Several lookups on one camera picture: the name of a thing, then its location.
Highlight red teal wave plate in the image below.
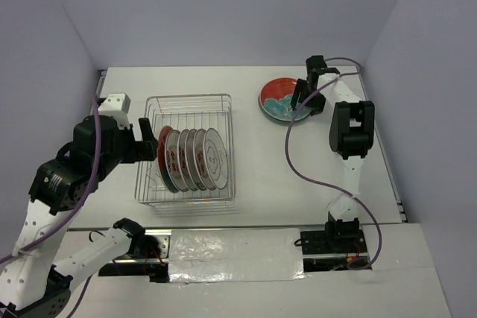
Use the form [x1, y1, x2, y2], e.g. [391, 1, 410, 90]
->
[258, 77, 297, 123]
[157, 125, 179, 194]

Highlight white bowl plate red characters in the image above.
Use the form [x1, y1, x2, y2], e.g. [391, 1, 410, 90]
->
[165, 130, 189, 192]

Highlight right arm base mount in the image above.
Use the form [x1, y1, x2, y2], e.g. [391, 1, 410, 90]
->
[294, 214, 370, 273]

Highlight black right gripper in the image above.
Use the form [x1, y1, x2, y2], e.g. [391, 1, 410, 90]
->
[291, 78, 326, 116]

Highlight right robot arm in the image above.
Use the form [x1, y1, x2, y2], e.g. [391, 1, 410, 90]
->
[155, 55, 375, 252]

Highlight wire dish rack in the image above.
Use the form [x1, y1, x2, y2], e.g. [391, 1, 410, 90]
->
[135, 94, 236, 207]

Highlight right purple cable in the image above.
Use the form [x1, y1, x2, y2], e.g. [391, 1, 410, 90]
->
[285, 57, 383, 271]

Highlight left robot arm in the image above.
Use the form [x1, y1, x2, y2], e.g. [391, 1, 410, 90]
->
[1, 115, 157, 317]

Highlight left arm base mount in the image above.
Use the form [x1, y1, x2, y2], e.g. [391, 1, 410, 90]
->
[98, 218, 170, 283]

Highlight white plate grey line pattern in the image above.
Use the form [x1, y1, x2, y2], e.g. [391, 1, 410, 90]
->
[203, 128, 228, 189]

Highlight white plate teal rim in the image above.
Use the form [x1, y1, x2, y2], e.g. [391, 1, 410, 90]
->
[186, 129, 206, 191]

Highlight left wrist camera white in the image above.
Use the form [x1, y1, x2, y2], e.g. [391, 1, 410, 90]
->
[98, 93, 130, 130]

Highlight silver foil covered panel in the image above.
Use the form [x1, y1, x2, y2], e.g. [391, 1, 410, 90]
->
[168, 228, 305, 283]

